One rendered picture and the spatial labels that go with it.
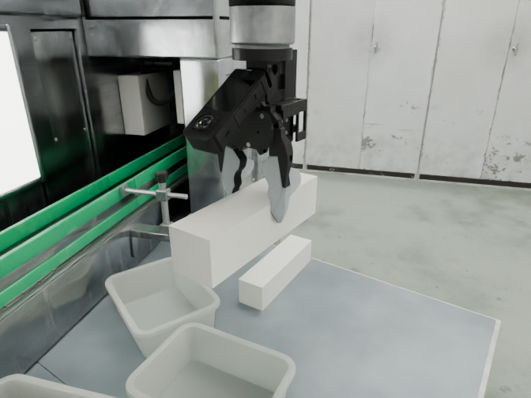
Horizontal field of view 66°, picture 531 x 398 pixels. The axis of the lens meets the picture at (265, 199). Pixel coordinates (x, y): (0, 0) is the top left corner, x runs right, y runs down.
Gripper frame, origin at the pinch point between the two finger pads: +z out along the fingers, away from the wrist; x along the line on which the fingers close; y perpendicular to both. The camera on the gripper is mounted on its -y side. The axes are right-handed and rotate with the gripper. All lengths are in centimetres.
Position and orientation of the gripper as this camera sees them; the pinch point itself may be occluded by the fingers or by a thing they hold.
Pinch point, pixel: (253, 209)
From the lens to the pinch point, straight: 53.8
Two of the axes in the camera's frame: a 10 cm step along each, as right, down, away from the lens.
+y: 5.6, -3.2, 7.6
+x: -8.3, -2.2, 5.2
